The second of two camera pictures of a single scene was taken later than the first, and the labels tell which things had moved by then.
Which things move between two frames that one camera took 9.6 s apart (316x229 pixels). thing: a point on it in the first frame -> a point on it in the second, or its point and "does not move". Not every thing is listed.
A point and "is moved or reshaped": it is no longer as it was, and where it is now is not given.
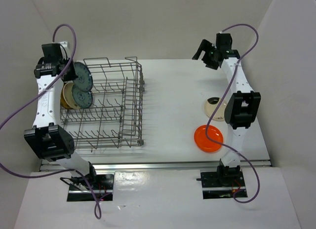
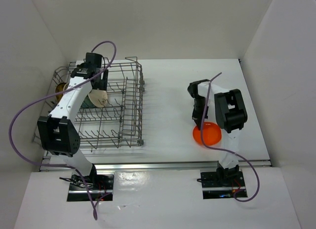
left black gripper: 73,75 -> 102,85
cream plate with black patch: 219,114 is moved or reshaped
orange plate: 203,143 is moved or reshaped
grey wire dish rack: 114,119 does not move
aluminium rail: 156,165 does not move
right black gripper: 207,46 -> 198,118
